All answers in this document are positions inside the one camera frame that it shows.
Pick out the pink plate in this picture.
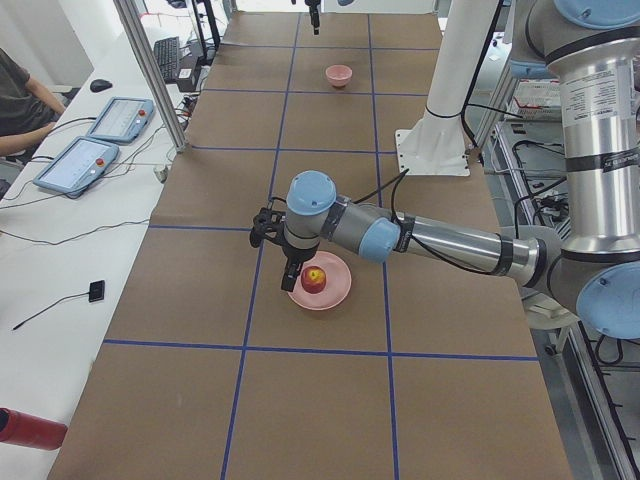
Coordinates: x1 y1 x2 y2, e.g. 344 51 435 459
288 251 351 311

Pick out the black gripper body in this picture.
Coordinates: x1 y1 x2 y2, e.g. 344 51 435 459
305 0 321 11
249 198 319 273

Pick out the black keyboard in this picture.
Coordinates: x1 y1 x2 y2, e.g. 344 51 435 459
153 36 180 83

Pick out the brown paper table cover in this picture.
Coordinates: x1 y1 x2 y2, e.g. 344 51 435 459
50 13 571 479

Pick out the black computer mouse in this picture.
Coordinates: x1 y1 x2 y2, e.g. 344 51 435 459
89 79 113 93

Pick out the far blue teach pendant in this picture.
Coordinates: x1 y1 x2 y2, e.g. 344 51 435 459
87 97 155 145

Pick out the pink bowl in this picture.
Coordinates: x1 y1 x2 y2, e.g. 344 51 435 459
325 64 353 88

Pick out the red water bottle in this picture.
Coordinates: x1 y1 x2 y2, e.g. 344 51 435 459
1 408 68 451

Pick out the small black square device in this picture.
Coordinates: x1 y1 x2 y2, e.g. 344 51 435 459
88 280 106 303

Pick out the red yellow apple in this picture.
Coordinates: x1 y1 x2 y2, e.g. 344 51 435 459
301 265 327 294

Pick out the white camera mast pedestal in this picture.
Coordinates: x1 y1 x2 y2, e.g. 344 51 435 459
395 0 501 177

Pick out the near blue teach pendant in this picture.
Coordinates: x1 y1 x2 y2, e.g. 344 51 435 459
33 137 120 198

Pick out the aluminium frame post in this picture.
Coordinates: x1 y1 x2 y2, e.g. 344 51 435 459
113 0 187 153

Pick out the seated person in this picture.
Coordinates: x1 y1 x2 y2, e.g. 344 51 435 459
1 50 66 164

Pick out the blue teach pendant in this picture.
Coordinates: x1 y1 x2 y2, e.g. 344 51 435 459
87 97 155 145
33 137 120 198

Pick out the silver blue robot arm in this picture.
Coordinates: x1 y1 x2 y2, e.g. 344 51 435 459
250 1 639 339

